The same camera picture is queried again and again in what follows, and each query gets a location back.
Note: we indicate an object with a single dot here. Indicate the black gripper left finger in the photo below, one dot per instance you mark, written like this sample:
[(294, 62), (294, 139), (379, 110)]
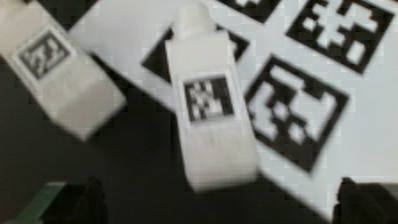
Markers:
[(69, 203)]

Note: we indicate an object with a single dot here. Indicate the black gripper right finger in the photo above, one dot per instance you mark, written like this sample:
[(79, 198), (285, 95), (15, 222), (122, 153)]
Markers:
[(367, 204)]

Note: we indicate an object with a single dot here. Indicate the white leg with tag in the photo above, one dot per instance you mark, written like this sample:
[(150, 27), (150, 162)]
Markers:
[(214, 123)]

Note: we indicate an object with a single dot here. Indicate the white leg left of gripper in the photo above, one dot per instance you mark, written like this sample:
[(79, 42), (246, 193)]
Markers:
[(67, 80)]

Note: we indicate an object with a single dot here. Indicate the white marker sheet with tags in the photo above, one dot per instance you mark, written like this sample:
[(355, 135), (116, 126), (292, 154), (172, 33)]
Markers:
[(317, 61)]

